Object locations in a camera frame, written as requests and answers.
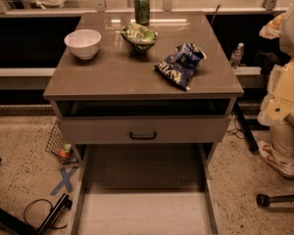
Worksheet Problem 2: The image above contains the white ceramic bowl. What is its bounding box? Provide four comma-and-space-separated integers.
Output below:
64, 29, 101, 60

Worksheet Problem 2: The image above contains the open bottom drawer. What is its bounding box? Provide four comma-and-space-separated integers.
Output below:
68, 144, 222, 235

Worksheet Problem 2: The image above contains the person's beige trouser leg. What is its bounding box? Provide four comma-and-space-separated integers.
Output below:
270, 108, 294, 165

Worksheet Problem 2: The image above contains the clear water bottle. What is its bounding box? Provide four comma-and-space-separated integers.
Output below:
229, 43, 244, 69

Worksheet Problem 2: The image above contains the black cable loop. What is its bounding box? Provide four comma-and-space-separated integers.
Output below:
23, 198, 69, 230

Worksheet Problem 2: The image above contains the grey middle drawer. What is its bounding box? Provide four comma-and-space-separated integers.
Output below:
58, 117, 230, 144

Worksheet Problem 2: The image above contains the black tripod leg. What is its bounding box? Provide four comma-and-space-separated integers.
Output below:
234, 102, 258, 152

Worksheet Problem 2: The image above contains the black stand leg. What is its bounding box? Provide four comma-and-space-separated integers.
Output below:
0, 194, 73, 235

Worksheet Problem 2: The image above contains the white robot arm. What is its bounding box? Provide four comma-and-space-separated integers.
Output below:
258, 2, 294, 126

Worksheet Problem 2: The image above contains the orange and green item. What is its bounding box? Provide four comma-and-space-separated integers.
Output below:
58, 142, 72, 160

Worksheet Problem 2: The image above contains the blue chip bag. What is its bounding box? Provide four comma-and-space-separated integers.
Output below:
155, 42, 207, 90

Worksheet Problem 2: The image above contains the green soda can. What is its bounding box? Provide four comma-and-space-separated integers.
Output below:
134, 0, 150, 25

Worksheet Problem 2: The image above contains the wire mesh basket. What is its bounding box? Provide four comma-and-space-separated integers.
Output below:
45, 123, 77, 165

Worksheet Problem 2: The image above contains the black chair leg caster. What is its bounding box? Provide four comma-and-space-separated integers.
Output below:
256, 194, 294, 208

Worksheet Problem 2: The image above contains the grey drawer cabinet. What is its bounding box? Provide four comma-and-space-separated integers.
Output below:
42, 11, 245, 235

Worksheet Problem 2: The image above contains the white and orange sneaker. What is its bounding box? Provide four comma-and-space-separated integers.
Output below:
258, 141, 294, 179

